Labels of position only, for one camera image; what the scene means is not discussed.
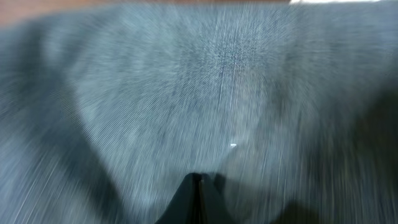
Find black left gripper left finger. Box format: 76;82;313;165
155;173;200;224

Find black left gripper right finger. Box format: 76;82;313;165
200;174;235;224

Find blue denim jeans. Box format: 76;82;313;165
1;1;397;223

